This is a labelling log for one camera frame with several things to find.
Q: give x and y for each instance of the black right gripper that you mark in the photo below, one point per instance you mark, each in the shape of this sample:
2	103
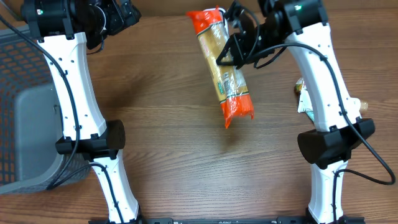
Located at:
239	39

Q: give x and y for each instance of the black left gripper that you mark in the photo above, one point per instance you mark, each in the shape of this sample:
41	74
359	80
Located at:
120	22

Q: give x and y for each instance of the orange spaghetti pack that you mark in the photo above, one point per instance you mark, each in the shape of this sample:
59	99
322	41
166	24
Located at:
230	85

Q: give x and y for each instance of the green yellow snack pouch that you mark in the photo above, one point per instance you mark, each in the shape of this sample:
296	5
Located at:
299	85

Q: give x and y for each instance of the white tube with gold cap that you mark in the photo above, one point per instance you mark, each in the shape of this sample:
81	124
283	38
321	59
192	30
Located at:
306	105

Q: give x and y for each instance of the teal snack packet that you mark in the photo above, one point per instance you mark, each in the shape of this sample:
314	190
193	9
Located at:
310	114

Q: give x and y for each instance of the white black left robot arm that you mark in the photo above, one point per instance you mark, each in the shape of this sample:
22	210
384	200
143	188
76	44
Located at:
66	32

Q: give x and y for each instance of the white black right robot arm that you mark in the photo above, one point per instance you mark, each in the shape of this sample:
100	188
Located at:
302	27

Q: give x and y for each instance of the white barcode scanner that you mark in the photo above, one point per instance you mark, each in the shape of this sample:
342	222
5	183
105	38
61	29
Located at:
222	10

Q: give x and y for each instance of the grey plastic shopping basket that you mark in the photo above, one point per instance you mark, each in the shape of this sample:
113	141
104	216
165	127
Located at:
31	121

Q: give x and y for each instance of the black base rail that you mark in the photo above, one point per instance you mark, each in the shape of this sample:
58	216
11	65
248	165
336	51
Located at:
279	220

